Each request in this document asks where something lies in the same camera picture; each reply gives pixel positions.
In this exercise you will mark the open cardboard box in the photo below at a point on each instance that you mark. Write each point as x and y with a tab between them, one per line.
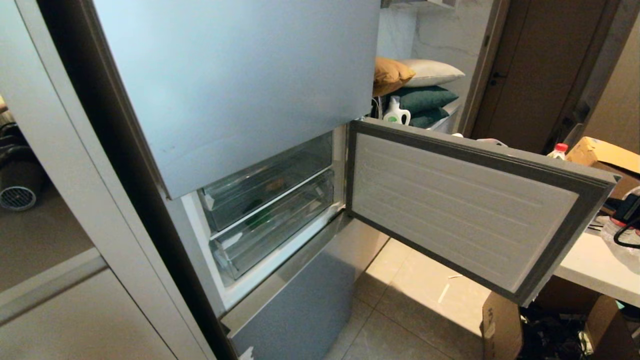
555	327

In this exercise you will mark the grey fridge middle door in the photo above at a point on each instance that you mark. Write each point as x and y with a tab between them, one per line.
465	205

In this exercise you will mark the white detergent bottle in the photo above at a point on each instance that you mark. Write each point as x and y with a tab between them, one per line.
396	114

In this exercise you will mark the red capped plastic bottle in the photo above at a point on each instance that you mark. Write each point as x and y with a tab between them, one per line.
558	152

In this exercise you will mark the grey fridge door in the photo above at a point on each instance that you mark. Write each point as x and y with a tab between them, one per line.
235	85
300	310
465	205

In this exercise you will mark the grey fridge bottom door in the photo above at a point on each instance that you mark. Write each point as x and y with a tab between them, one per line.
300	310

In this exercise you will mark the brown cardboard box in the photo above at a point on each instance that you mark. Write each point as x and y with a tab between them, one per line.
607	157

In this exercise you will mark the white pillow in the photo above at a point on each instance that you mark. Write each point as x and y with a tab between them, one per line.
432	72

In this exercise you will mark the dark green pillow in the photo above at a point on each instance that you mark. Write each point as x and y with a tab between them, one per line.
425	98
427	118

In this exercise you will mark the clear plastic bag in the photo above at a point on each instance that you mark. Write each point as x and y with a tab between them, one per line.
622	245

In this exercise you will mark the white cabinet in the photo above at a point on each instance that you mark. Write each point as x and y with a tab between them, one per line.
75	250

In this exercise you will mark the white table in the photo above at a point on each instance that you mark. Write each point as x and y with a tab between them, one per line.
597	267

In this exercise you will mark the brown wooden door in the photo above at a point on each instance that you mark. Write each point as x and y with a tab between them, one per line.
530	75

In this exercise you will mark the black device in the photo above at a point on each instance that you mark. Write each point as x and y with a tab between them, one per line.
627	207

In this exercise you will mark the clear fridge drawer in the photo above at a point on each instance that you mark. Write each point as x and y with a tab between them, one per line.
270	187
272	227

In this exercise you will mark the grey fridge top door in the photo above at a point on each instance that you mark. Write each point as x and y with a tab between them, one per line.
235	85

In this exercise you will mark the mustard yellow pillow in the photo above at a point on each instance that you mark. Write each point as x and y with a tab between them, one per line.
390	75

